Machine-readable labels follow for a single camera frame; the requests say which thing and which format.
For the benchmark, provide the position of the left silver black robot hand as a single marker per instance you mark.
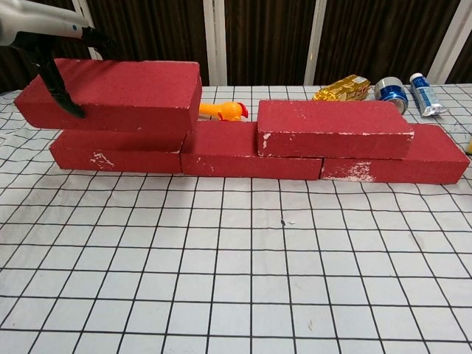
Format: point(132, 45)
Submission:
point(33, 22)

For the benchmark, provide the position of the red brick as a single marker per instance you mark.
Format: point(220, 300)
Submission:
point(221, 147)
point(129, 88)
point(121, 158)
point(332, 125)
point(435, 158)

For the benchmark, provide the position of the dark brown curtain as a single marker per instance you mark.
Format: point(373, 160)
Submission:
point(155, 37)

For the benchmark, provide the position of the yellow rubber chicken toy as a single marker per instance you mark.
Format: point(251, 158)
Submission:
point(226, 110)

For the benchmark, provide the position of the gold foil snack package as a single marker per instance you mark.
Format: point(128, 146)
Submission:
point(343, 91)

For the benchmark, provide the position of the white black grid tablecloth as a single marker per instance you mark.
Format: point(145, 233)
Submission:
point(250, 295)

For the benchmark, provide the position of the blue silver drink can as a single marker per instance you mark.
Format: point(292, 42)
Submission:
point(391, 92)

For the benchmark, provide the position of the blue white squeeze tube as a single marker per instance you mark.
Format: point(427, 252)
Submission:
point(424, 94)

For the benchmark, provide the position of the yellow sponge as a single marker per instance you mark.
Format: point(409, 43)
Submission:
point(469, 146)

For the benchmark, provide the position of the white metal frame pole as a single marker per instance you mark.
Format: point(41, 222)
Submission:
point(448, 44)
point(83, 13)
point(215, 40)
point(316, 40)

